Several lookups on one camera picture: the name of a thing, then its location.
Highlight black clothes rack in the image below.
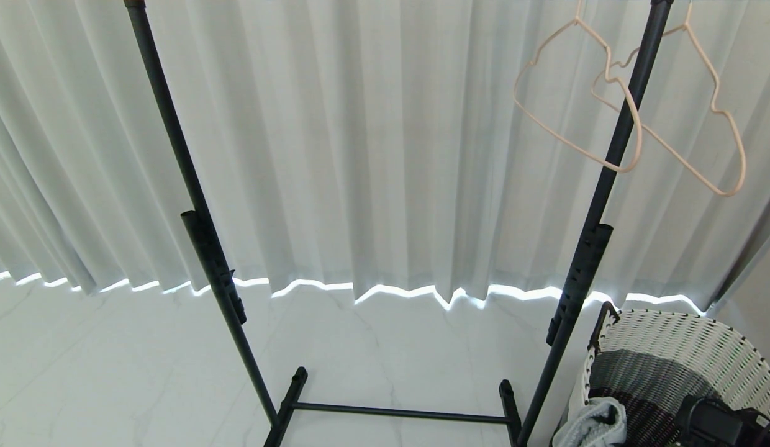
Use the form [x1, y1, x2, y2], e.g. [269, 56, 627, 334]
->
[123, 0, 674, 447]

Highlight pink clothes hanger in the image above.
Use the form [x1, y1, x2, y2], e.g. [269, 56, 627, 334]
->
[591, 0, 747, 197]
[514, 0, 643, 173]

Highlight white laundry basket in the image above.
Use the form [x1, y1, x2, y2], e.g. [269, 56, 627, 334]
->
[550, 301, 770, 447]

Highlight white curtain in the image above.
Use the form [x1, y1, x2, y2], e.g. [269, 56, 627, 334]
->
[0, 0, 770, 311]

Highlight pale grey shorts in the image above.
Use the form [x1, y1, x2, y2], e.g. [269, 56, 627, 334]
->
[556, 397, 628, 447]

